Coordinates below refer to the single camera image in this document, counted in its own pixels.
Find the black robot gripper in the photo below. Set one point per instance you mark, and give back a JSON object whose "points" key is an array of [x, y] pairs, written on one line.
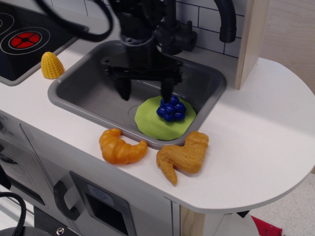
{"points": [[124, 62]]}

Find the blue toy blueberries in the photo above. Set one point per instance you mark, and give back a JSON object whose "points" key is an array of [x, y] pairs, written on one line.
{"points": [[172, 111]]}

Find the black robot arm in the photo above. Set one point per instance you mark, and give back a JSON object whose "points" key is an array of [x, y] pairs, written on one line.
{"points": [[138, 19]]}

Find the green toy plate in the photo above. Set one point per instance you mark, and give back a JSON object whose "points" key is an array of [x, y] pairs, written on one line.
{"points": [[150, 124]]}

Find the grey toy sink basin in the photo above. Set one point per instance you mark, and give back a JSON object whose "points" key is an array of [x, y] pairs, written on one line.
{"points": [[85, 90]]}

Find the black toy faucet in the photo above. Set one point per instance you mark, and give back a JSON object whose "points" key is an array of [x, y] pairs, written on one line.
{"points": [[173, 37]]}

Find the orange toy croissant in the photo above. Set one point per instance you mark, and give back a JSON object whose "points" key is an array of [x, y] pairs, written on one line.
{"points": [[116, 151]]}

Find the toy fried chicken wing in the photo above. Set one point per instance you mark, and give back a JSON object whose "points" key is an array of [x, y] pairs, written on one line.
{"points": [[188, 158]]}

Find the yellow toy corn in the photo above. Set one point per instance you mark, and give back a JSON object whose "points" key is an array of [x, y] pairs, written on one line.
{"points": [[51, 66]]}

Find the wooden side panel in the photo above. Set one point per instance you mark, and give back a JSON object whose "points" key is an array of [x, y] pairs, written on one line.
{"points": [[252, 37]]}

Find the black toy stovetop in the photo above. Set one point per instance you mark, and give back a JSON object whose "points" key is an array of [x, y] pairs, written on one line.
{"points": [[25, 35]]}

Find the red cloth on floor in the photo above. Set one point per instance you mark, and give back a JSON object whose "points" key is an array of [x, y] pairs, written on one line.
{"points": [[266, 229]]}

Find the black oven door handle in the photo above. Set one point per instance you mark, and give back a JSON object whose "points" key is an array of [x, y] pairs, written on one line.
{"points": [[59, 191]]}

